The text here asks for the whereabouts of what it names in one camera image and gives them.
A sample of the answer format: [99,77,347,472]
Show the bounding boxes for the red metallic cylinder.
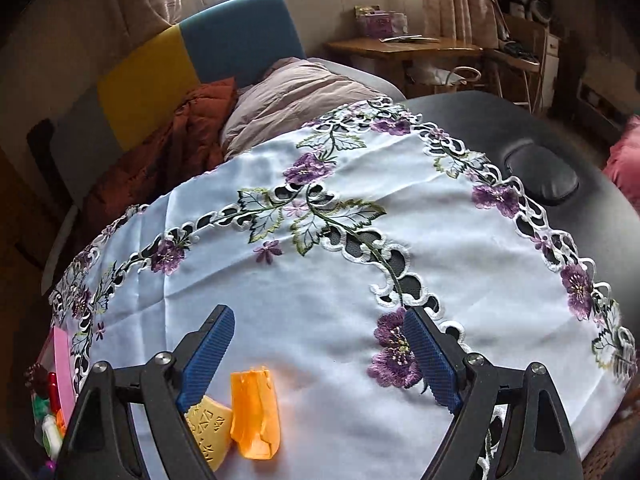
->
[47,372,61,415]

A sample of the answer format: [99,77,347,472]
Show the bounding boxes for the orange linked cube blocks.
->
[55,410,66,438]

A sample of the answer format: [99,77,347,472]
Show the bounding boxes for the white green plug-in device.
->
[41,414,63,460]

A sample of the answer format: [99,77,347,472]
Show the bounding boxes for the yellow embossed oval object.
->
[184,396,232,471]

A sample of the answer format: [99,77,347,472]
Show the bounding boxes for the orange plastic clip piece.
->
[230,367,281,460]

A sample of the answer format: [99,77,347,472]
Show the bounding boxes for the pink rimmed storage tray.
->
[37,327,76,422]

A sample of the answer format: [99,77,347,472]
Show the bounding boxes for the dark red flower ornament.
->
[24,363,50,400]

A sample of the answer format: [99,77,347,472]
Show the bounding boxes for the white floral embroidered tablecloth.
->
[49,101,639,479]

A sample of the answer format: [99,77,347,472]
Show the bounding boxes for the rust brown jacket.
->
[82,78,238,232]

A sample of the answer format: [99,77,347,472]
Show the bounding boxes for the black padded table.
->
[405,91,639,334]

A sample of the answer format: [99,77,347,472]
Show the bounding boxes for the pink cloth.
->
[603,115,640,211]

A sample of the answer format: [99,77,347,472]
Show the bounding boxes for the pinkish beige quilt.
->
[220,58,406,160]

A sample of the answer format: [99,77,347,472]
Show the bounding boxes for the wooden side desk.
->
[324,34,544,99]

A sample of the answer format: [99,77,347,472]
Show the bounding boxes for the white drawer cabinet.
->
[506,15,560,115]

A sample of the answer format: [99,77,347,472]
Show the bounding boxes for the yellow blue grey headboard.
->
[27,0,305,208]

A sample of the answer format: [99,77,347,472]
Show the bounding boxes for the purple box on desk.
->
[354,6,408,39]

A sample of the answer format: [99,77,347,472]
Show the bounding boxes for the beige curtain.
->
[422,0,499,49]

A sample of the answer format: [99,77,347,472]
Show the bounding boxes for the green plastic bracket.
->
[32,394,51,424]

